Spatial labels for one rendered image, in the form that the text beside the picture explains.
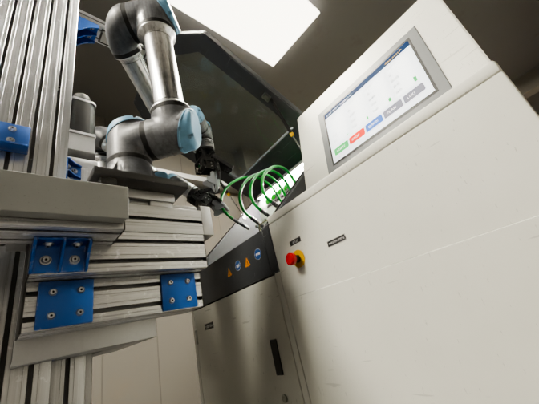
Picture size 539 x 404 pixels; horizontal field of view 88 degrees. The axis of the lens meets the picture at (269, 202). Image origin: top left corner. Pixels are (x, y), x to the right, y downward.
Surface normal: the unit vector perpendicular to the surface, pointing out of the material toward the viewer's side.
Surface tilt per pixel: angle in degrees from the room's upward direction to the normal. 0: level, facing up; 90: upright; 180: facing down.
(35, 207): 90
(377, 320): 90
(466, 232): 90
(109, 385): 90
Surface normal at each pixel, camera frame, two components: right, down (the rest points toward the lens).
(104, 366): 0.65, -0.44
